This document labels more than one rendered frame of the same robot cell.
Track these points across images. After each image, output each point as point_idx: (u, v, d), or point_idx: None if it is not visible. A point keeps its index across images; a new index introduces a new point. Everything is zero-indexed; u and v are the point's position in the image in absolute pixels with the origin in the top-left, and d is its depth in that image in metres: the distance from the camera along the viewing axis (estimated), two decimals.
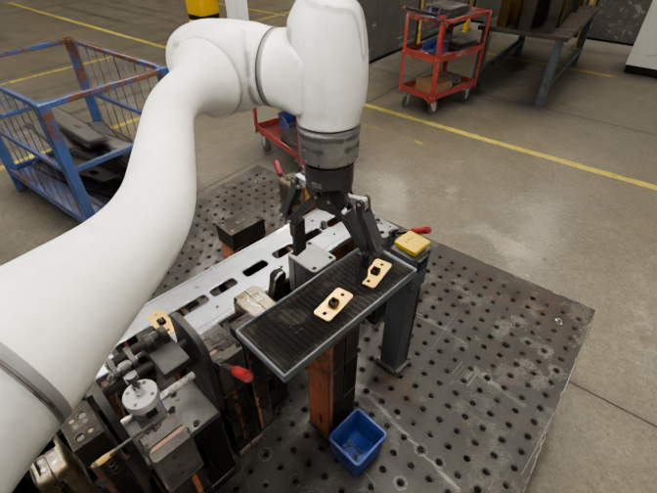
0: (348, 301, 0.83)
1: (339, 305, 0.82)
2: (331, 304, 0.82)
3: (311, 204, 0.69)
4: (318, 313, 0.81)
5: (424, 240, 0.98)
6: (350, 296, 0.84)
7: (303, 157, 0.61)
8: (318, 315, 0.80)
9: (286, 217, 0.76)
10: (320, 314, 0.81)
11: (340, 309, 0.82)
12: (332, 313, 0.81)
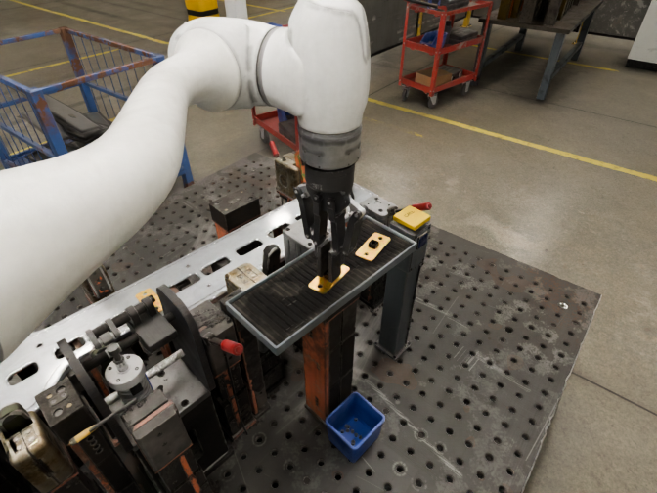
0: (344, 274, 0.79)
1: (335, 278, 0.78)
2: (327, 277, 0.78)
3: (318, 208, 0.68)
4: (313, 286, 0.77)
5: (424, 214, 0.94)
6: (347, 270, 0.80)
7: (304, 158, 0.60)
8: (312, 288, 0.76)
9: (312, 239, 0.74)
10: (314, 287, 0.76)
11: (336, 282, 0.78)
12: (328, 286, 0.76)
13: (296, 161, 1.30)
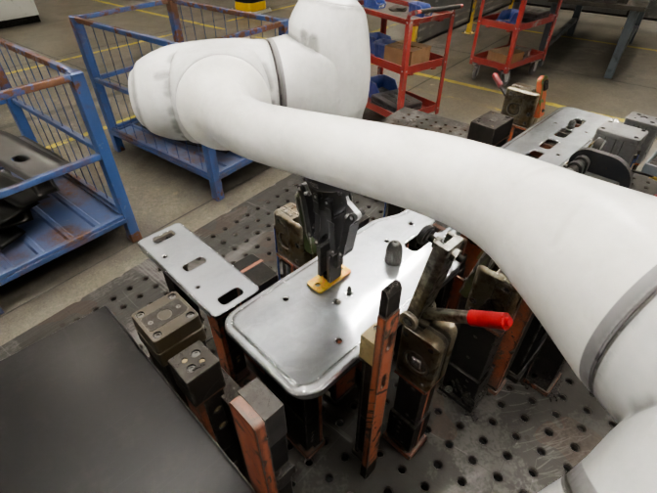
0: (345, 276, 0.79)
1: (334, 279, 0.78)
2: (326, 277, 0.78)
3: (318, 207, 0.68)
4: (311, 284, 0.77)
5: None
6: (348, 272, 0.79)
7: None
8: (310, 286, 0.77)
9: (314, 238, 0.75)
10: (312, 285, 0.77)
11: (335, 283, 0.77)
12: (326, 286, 0.77)
13: (538, 86, 1.36)
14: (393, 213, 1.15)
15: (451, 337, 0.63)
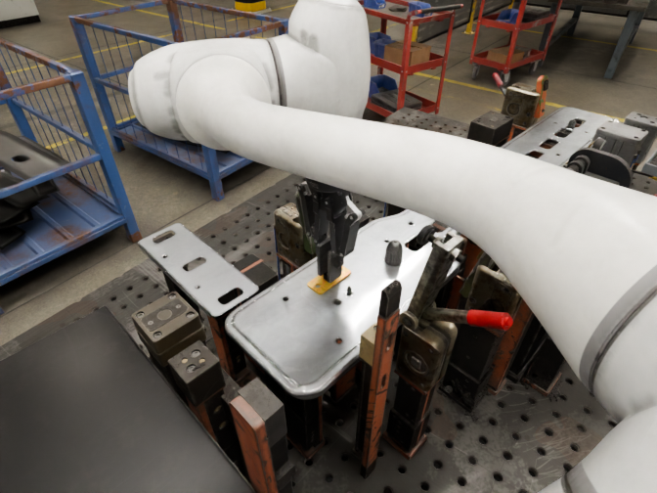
0: (345, 277, 0.79)
1: (334, 280, 0.78)
2: (326, 278, 0.78)
3: (317, 207, 0.68)
4: (311, 285, 0.77)
5: None
6: (348, 273, 0.80)
7: None
8: (310, 287, 0.77)
9: (313, 237, 0.75)
10: (312, 286, 0.77)
11: (335, 284, 0.78)
12: (326, 287, 0.77)
13: (538, 86, 1.36)
14: (393, 213, 1.15)
15: (451, 337, 0.63)
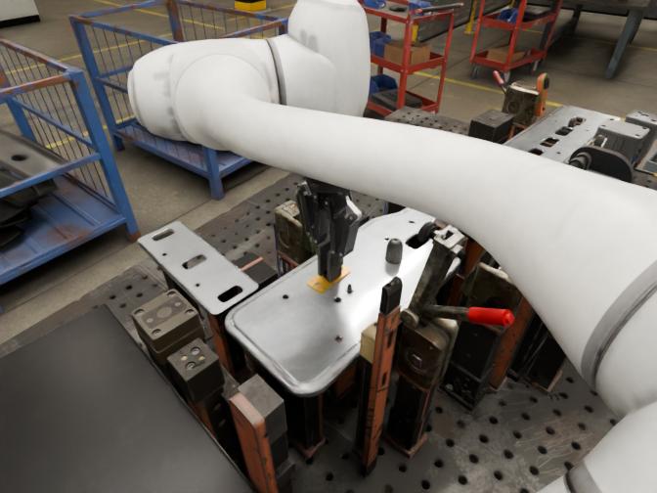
0: (345, 276, 0.79)
1: (334, 279, 0.78)
2: (326, 277, 0.78)
3: (317, 207, 0.68)
4: (311, 284, 0.77)
5: None
6: (348, 272, 0.79)
7: None
8: (310, 286, 0.77)
9: (314, 237, 0.75)
10: (312, 285, 0.77)
11: (335, 283, 0.77)
12: (326, 286, 0.77)
13: (539, 85, 1.35)
14: (393, 211, 1.14)
15: (452, 336, 0.63)
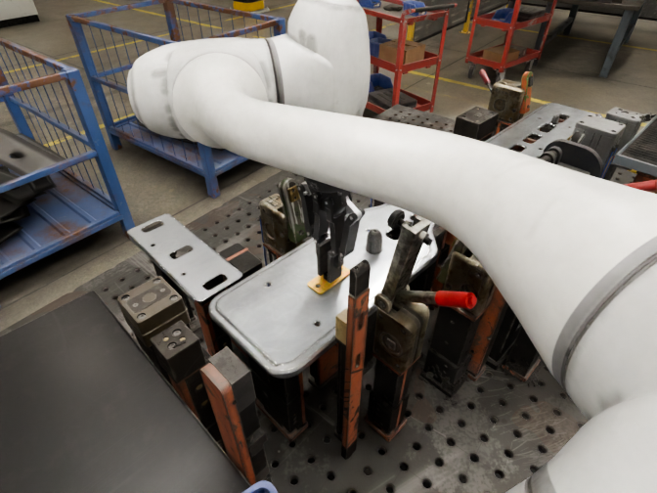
0: (345, 277, 0.79)
1: (334, 280, 0.78)
2: (326, 278, 0.78)
3: (317, 207, 0.68)
4: (311, 285, 0.77)
5: None
6: (348, 273, 0.80)
7: None
8: (310, 287, 0.77)
9: (313, 237, 0.75)
10: (312, 286, 0.77)
11: (335, 284, 0.78)
12: (326, 287, 0.77)
13: (523, 83, 1.39)
14: (378, 205, 1.17)
15: (423, 319, 0.66)
